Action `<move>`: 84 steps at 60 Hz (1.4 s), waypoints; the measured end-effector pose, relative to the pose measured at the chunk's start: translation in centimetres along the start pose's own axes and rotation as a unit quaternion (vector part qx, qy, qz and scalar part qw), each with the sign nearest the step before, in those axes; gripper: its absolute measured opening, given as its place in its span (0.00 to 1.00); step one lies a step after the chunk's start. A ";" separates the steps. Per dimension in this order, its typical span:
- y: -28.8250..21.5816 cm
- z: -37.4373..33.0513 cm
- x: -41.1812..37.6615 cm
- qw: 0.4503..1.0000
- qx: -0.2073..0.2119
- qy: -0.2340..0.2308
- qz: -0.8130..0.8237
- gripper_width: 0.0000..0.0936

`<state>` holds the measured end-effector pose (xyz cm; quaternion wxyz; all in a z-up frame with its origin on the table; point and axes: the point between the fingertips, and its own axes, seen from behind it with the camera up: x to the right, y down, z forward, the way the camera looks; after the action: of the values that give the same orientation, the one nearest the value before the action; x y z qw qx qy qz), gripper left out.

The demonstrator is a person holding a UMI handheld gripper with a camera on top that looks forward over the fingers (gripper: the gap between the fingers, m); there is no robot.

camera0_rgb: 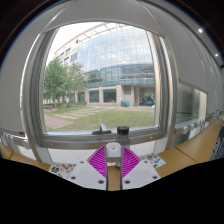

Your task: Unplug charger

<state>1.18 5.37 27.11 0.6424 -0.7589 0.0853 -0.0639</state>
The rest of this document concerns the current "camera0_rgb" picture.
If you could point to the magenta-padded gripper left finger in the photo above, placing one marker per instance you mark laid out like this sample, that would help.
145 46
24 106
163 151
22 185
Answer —
85 173

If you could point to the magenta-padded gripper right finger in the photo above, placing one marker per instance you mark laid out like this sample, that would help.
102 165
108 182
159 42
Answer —
140 173

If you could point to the clear bottle with black cap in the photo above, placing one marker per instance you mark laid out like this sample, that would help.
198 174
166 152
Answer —
123 131

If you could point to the short white radiator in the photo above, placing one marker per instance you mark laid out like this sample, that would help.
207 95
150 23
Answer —
191 126

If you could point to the long white radiator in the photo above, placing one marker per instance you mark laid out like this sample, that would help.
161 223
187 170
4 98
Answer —
15 140

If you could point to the dark chair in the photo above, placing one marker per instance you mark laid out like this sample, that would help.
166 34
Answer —
219 145

